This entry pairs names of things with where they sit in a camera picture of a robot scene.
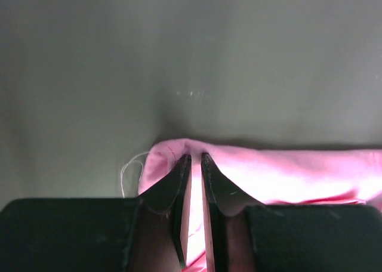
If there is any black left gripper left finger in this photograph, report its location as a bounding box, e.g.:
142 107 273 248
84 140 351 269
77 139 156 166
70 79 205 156
1 154 192 272

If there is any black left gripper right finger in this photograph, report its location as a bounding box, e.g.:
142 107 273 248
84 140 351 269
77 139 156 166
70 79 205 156
201 153 381 271

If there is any pink t shirt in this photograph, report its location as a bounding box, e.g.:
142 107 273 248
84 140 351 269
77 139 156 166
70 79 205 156
138 138 381 271

